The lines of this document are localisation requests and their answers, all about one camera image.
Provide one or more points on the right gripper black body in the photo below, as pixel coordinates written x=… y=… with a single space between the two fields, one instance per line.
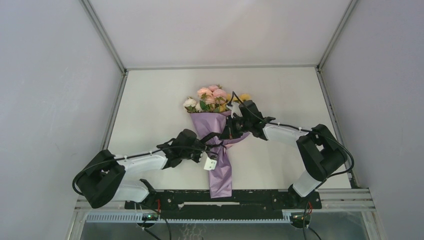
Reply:
x=236 y=126

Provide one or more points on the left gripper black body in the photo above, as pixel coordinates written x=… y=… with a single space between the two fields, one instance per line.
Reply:
x=195 y=155

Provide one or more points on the yellow fake flower stem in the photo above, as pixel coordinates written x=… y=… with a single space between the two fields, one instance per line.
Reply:
x=243 y=97

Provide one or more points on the pink wrapping paper sheet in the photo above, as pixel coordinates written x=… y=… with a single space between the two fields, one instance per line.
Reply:
x=220 y=178

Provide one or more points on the white fake flower stem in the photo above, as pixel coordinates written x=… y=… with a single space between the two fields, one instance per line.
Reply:
x=191 y=105

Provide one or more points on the pink fake flower stem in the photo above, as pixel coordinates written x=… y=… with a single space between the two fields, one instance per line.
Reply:
x=212 y=99

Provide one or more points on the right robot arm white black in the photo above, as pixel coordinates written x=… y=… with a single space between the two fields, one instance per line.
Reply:
x=322 y=155

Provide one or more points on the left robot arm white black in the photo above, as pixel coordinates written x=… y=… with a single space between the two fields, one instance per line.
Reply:
x=109 y=177

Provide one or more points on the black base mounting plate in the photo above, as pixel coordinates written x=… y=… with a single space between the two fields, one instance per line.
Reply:
x=243 y=204

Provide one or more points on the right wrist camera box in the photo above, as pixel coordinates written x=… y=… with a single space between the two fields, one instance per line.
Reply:
x=234 y=108

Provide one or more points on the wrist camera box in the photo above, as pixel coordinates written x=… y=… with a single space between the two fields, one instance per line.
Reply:
x=209 y=164
x=234 y=108

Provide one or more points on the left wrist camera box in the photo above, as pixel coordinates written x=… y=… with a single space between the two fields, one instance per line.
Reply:
x=209 y=164

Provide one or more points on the white cable duct strip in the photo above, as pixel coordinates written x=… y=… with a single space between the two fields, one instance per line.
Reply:
x=139 y=217

